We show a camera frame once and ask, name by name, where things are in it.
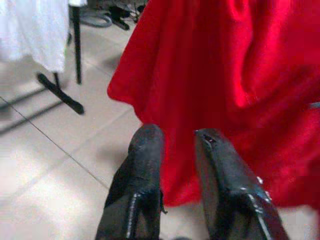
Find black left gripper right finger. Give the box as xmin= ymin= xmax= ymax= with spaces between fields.
xmin=194 ymin=128 xmax=288 ymax=240

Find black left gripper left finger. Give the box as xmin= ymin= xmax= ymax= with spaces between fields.
xmin=96 ymin=123 xmax=165 ymax=240

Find red polo shirt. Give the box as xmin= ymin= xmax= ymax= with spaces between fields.
xmin=107 ymin=0 xmax=320 ymax=208

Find black table leg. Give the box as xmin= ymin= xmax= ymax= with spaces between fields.
xmin=71 ymin=4 xmax=83 ymax=85

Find white seamed garment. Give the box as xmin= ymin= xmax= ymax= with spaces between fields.
xmin=0 ymin=0 xmax=70 ymax=72

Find black clothes rack frame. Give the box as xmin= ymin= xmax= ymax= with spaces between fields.
xmin=0 ymin=72 xmax=85 ymax=133

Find grey hose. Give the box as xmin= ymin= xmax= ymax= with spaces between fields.
xmin=79 ymin=9 xmax=113 ymax=29

